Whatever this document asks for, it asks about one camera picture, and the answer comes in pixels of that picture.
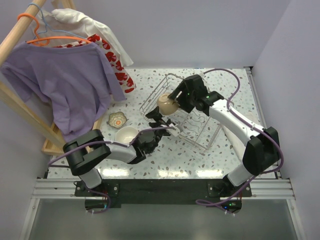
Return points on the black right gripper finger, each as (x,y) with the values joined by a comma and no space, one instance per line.
(180,103)
(179,89)

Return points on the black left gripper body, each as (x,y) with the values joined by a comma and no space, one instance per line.
(159,124)

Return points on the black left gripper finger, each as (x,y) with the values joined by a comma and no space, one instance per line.
(154,114)
(157,124)

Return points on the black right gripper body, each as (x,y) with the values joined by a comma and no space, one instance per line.
(186,100)

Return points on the beige ceramic bowl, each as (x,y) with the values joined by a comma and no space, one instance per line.
(166,105)

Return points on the small white bowl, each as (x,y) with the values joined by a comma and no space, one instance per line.
(117,119)

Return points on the metal wire dish rack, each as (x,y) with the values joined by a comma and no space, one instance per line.
(198,129)

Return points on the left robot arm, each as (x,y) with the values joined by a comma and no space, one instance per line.
(84,153)

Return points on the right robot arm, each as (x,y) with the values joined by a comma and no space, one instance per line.
(262,148)

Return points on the wooden clothes rack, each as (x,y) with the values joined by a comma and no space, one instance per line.
(21,68)

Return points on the red floral white cloth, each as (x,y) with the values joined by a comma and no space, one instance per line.
(112,57)

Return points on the folded white towel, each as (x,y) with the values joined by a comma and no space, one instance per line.
(238,146)

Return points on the purple t-shirt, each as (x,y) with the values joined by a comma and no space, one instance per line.
(74,116)

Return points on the white cloth garment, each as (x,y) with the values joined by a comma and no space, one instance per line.
(83,25)

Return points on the orange clothes hanger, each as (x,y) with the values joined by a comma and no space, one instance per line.
(48,38)

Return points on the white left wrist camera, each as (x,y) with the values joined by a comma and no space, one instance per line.
(172,128)

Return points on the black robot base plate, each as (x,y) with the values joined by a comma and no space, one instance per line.
(113,193)

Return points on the aluminium frame rail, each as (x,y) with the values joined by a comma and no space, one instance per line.
(54,189)

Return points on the blue wire hanger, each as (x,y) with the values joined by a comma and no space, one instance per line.
(48,27)

